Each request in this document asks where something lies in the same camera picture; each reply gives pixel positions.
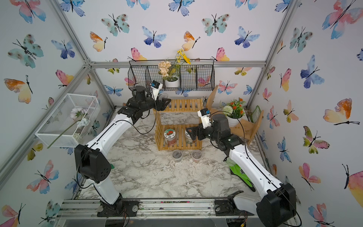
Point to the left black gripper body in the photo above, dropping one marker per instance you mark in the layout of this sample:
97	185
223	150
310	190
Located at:
149	104

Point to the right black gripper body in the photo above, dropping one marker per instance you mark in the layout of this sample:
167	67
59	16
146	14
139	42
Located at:
210	134

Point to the red seed jar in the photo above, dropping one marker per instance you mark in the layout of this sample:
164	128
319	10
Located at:
196	156

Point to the two-tier wooden slat shelf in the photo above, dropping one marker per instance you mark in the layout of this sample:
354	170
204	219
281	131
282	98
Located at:
178	115

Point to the dark seed jar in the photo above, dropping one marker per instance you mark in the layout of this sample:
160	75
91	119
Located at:
177	155

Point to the purple seed jar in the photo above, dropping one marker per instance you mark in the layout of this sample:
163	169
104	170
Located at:
162	96

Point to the strawberry lid jar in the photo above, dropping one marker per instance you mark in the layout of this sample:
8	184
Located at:
188	138
170	137

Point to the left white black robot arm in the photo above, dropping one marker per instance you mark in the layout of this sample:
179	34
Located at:
91	159

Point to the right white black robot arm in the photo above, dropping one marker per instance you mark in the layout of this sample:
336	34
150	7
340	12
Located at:
255	178

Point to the white pot orange flowers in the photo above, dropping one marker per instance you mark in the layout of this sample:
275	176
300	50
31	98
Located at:
234	111

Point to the tilted wooden stand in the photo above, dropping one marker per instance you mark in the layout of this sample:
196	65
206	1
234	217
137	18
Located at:
244	128

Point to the white pot beige yellow flowers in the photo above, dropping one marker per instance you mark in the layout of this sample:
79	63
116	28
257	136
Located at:
170	70

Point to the green garden shovel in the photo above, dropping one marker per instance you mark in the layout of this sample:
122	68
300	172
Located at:
237	171

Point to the pink white artificial flower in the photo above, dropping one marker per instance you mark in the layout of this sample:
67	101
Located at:
74	125

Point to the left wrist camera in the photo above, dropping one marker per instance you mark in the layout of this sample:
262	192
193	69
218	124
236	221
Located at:
155	89

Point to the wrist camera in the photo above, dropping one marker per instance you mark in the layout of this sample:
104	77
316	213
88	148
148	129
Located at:
155	89
204	115

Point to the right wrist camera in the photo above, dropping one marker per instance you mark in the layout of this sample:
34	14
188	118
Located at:
204	115

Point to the black wire wall basket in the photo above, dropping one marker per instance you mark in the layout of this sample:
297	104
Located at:
199	76

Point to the white mesh wall basket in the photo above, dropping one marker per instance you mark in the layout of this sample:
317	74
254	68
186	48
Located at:
52	125

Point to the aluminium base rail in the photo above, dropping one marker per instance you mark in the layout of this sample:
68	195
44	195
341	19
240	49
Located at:
177	208

